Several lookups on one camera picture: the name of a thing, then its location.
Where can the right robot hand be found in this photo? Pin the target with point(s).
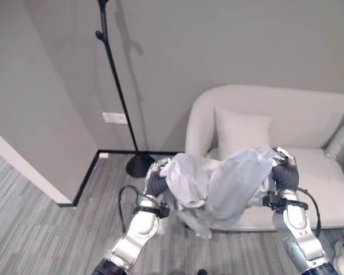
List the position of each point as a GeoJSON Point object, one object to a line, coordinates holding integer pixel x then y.
{"type": "Point", "coordinates": [286, 174]}

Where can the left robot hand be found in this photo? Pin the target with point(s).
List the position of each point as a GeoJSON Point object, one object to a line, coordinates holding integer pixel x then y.
{"type": "Point", "coordinates": [156, 182]}

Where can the light blue garment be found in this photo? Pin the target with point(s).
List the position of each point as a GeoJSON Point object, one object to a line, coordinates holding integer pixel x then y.
{"type": "Point", "coordinates": [215, 189]}

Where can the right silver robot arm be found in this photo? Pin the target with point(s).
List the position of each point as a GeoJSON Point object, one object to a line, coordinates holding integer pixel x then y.
{"type": "Point", "coordinates": [296, 232]}

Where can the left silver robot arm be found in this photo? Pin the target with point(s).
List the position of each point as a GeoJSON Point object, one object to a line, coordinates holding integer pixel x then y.
{"type": "Point", "coordinates": [137, 229]}

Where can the light grey sofa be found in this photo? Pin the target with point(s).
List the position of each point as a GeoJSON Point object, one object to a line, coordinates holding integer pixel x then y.
{"type": "Point", "coordinates": [275, 134]}

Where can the black coat rack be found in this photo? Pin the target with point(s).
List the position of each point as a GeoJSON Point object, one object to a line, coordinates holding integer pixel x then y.
{"type": "Point", "coordinates": [117, 86]}

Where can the light grey square cushion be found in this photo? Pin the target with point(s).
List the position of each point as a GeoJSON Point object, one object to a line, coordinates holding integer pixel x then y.
{"type": "Point", "coordinates": [240, 133]}

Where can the grey-blue textured cushion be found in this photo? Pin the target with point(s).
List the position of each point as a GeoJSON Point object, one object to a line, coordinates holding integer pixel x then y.
{"type": "Point", "coordinates": [341, 137]}

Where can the white wall socket plate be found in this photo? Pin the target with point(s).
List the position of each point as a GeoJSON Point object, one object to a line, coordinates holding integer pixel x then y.
{"type": "Point", "coordinates": [114, 117]}

